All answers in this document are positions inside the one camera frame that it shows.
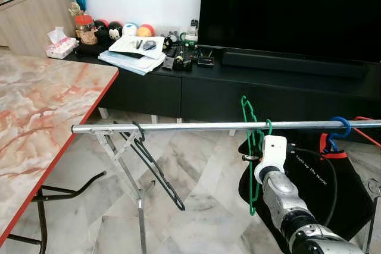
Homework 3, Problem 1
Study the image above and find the white round plush toy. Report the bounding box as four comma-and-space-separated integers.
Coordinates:
121, 22, 139, 36

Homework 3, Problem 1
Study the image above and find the small black router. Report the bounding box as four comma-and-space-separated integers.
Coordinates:
198, 45, 216, 68

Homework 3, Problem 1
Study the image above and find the pink white tissue box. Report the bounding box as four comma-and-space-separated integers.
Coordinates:
46, 26, 79, 59

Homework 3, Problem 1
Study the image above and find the orange round plush toy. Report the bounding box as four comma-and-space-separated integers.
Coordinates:
137, 23, 155, 37

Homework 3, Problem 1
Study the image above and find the marble-top red-edged folding table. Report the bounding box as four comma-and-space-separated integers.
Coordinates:
0, 52, 120, 254

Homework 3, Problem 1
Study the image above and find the black soundbar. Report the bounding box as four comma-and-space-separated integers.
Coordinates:
221, 51, 370, 80

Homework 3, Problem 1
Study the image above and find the light wooden cabinet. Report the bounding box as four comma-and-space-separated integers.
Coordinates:
0, 0, 81, 58

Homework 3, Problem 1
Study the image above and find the black T-shirt white text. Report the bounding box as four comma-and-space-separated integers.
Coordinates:
238, 132, 377, 249

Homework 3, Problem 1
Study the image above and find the red plastic clothes hanger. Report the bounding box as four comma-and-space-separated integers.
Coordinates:
354, 116, 381, 148

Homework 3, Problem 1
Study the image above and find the black TV console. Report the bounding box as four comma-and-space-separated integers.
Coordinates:
71, 46, 381, 133

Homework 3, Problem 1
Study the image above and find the silver metal clothes rack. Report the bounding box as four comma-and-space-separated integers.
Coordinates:
71, 120, 381, 254

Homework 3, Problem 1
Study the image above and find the black round plush toy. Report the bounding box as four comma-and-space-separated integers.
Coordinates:
107, 21, 124, 42
94, 20, 110, 43

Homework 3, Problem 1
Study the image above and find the green plastic clothes hanger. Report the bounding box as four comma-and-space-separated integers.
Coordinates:
241, 95, 273, 216

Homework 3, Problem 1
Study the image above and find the red-lidded clear jar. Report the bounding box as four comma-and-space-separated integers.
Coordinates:
74, 13, 98, 45

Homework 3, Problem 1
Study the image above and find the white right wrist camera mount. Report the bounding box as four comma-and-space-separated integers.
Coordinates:
254, 135, 289, 183

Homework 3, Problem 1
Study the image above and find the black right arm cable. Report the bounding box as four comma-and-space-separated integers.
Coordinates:
286, 144, 338, 226

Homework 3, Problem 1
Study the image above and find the small clear bottle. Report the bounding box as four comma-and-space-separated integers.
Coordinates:
185, 19, 199, 46

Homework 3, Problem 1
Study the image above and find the blue hook clothes hanger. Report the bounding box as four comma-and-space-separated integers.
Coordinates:
326, 116, 352, 152

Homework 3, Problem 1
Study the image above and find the black flat television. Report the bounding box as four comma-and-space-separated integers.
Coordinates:
198, 0, 381, 64

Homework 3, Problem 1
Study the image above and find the stack of white papers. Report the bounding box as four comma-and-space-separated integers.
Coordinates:
98, 34, 167, 76

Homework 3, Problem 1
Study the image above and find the black wire clothes hanger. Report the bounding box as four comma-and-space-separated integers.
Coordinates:
116, 121, 186, 211

